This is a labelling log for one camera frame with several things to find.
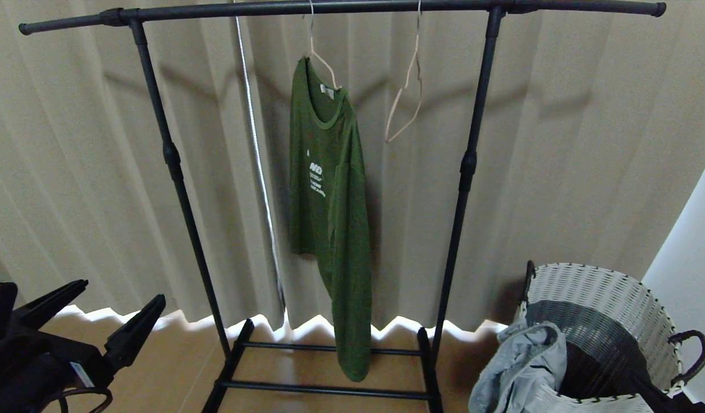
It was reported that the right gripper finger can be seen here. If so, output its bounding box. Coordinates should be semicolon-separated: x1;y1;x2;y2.
632;370;683;413

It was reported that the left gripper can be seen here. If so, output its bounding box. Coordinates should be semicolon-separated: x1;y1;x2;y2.
0;279;166;413

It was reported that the pale grey garment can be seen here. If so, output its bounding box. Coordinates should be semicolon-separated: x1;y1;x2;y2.
468;320;568;413

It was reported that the green printed shirt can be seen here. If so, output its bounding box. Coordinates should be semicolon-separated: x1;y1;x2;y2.
289;56;373;382

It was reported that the pink clothes hanger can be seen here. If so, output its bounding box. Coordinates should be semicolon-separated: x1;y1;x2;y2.
384;0;424;144
303;0;342;91

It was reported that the white laundry basket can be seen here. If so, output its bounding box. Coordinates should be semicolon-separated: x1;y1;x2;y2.
516;261;705;413

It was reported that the black clothes rack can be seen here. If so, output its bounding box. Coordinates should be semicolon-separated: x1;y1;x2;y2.
18;0;667;413

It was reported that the beige curtain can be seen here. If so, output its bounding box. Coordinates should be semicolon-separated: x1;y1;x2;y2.
0;0;705;339

